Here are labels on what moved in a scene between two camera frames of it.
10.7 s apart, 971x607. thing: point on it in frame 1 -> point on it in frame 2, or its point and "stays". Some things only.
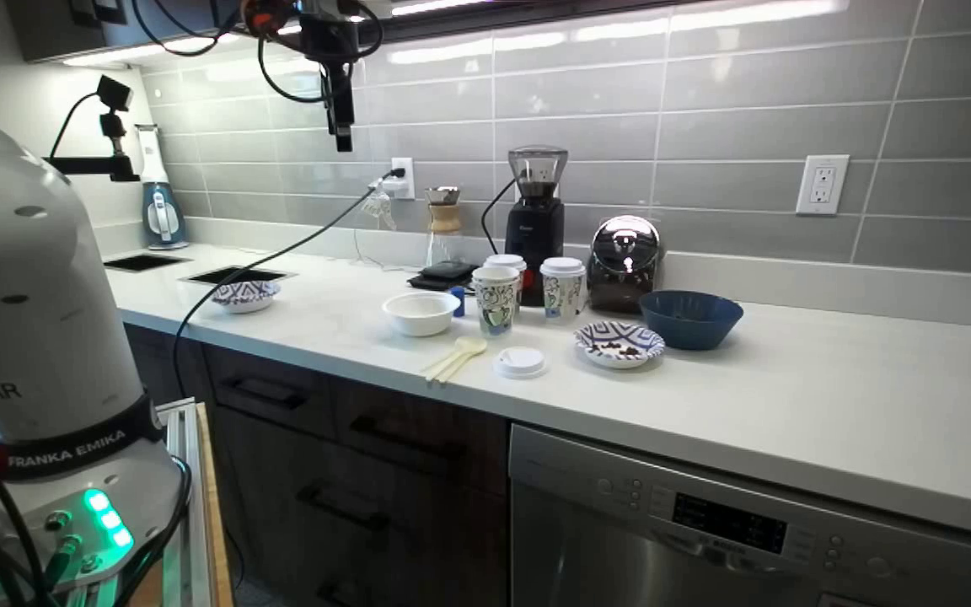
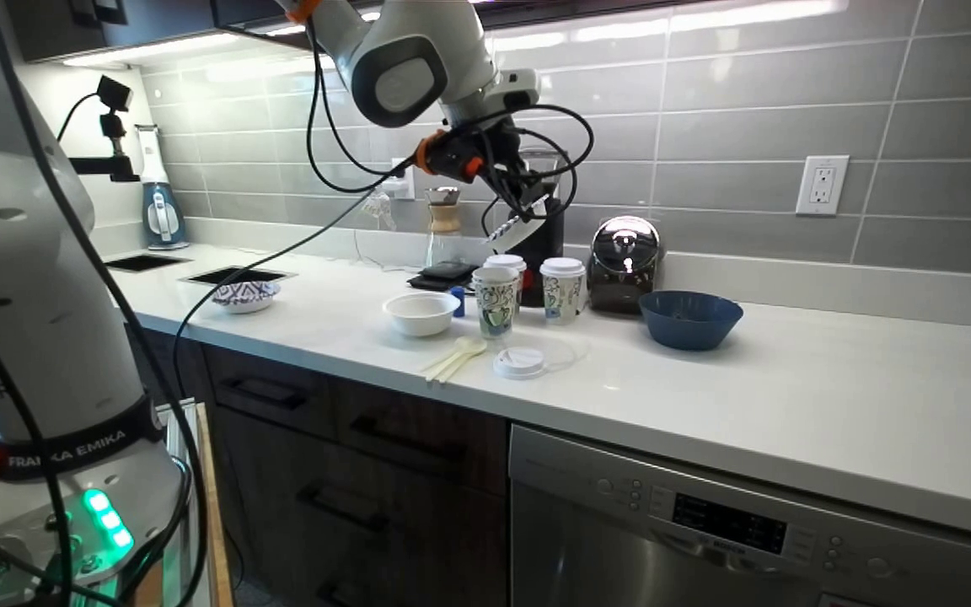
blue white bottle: x=161 y=214 stays
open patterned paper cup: x=498 y=290 stays
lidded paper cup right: x=564 y=285 stays
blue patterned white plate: x=619 y=345 -> x=517 y=230
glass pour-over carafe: x=445 y=234 stays
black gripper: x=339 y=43 -> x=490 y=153
